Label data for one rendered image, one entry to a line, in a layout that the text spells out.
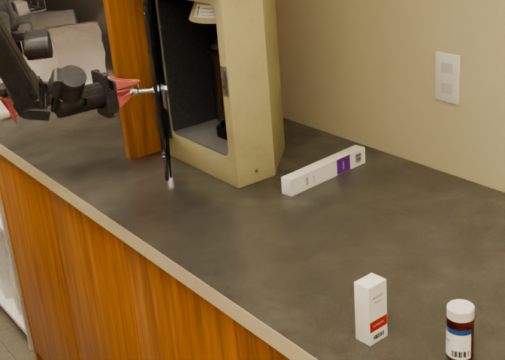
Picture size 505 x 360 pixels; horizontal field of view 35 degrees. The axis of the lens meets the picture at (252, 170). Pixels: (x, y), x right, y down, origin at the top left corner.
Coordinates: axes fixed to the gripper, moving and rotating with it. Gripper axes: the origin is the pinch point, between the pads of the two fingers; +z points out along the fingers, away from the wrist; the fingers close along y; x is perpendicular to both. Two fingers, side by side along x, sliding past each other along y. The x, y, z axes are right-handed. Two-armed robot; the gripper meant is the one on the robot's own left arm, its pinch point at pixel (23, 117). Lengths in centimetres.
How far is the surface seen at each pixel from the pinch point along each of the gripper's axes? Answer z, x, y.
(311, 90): 7, -22, 75
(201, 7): -24, -33, 35
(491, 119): 3, -84, 75
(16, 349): 110, 76, 4
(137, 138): 11.1, -8.7, 26.1
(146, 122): 7.3, -8.8, 29.2
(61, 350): 85, 25, 5
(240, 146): 7, -46, 34
